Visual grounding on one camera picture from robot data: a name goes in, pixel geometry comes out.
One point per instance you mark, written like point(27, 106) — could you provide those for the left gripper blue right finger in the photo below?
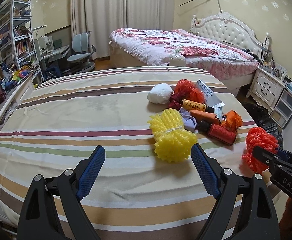
point(205, 170)

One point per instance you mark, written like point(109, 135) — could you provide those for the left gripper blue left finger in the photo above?
point(87, 171)

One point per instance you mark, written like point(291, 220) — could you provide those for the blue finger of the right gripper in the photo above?
point(289, 154)
point(263, 156)

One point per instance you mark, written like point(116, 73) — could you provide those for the orange-red foam net bundle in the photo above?
point(258, 136)

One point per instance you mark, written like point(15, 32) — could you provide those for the red label black bottle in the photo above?
point(217, 132)

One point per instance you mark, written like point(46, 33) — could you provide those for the orange paper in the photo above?
point(230, 121)

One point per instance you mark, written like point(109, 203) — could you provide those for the yellow foam fruit net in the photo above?
point(173, 142)

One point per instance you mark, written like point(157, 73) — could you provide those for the teal white stick sachet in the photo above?
point(218, 112)

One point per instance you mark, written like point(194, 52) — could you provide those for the silver white powder sachet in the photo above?
point(210, 97)

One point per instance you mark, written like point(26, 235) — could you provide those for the red-orange mesh net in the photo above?
point(185, 89)

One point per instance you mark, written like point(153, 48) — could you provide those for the white foam ball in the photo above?
point(160, 94)

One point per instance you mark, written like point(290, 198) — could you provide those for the black bag trash bin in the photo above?
point(261, 117)

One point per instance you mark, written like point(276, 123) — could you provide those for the striped bed sheet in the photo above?
point(136, 195)

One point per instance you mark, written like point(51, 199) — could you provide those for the plastic drawer unit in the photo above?
point(282, 111)

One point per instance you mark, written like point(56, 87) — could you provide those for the lavender crumpled paper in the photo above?
point(189, 121)

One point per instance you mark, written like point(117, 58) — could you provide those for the white bedside nightstand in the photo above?
point(265, 89)

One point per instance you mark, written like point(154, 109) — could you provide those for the orange label brown bottle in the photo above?
point(192, 105)

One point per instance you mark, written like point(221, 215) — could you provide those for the dark red ribbon cloth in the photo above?
point(175, 101)

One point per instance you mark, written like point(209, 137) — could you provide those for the floral pink quilt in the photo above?
point(134, 47)

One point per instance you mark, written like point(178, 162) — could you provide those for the grey blue desk chair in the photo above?
point(81, 61)

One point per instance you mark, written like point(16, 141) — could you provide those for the grey study desk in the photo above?
point(48, 56)

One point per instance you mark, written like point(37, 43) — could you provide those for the white round bedpost ball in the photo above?
point(177, 60)

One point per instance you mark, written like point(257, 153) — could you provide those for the white tufted headboard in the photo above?
point(226, 28)

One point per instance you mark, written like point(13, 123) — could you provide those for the white bookshelf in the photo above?
point(17, 48)

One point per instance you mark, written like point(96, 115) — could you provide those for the beige curtains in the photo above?
point(102, 17)

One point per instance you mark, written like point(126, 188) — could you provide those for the white bed frame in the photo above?
point(236, 82)

